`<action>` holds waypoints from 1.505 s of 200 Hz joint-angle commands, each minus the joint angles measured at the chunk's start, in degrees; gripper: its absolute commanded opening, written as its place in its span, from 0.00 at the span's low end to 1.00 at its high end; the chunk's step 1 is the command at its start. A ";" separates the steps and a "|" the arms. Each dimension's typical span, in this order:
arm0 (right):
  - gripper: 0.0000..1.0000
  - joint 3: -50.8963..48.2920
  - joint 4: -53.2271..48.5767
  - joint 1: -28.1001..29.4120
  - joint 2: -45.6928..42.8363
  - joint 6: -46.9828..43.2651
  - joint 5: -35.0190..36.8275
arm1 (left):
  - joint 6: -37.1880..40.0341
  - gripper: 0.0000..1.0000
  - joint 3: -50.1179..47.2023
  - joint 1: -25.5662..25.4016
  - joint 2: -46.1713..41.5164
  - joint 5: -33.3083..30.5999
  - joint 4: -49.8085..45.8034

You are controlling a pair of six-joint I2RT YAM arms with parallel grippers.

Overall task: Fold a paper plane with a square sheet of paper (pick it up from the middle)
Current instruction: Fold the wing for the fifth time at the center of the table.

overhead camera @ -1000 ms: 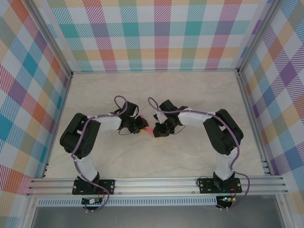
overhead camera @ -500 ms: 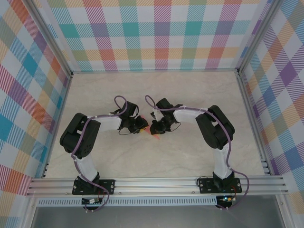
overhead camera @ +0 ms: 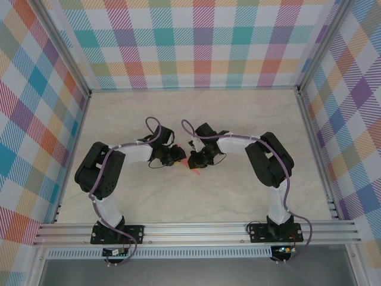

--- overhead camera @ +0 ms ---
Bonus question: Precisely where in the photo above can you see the pink paper sheet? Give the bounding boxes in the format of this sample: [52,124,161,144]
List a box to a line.
[176,144,201,175]

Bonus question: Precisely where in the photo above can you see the small black circuit board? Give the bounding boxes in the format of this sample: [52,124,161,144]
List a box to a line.
[102,248,129,257]

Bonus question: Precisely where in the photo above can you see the grey metal panel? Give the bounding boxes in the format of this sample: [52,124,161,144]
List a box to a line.
[38,258,358,286]

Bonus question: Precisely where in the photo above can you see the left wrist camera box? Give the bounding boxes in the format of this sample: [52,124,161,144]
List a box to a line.
[154,125,175,146]

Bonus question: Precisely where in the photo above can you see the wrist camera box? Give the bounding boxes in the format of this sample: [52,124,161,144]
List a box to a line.
[154,125,175,146]
[189,123,217,150]

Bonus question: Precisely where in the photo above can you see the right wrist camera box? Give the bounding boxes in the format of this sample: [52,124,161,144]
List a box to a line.
[189,123,217,150]

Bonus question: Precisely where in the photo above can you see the purple cable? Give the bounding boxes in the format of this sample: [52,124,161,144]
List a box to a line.
[89,116,164,268]
[180,118,316,265]

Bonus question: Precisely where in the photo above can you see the aluminium frame rail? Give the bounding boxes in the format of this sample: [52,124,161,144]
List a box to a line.
[52,94,92,224]
[89,86,300,94]
[296,91,342,221]

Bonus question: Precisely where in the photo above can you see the aluminium mounting rail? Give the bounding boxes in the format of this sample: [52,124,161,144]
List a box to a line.
[32,222,363,247]

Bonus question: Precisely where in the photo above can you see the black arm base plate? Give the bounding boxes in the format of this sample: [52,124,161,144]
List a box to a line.
[248,222,304,244]
[90,223,146,245]

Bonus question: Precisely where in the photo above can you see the perforated grey cable tray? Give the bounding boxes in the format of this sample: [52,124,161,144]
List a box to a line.
[46,245,273,259]

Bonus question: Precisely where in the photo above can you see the aluminium frame post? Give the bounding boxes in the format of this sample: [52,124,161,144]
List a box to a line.
[35,0,92,98]
[296,0,354,93]

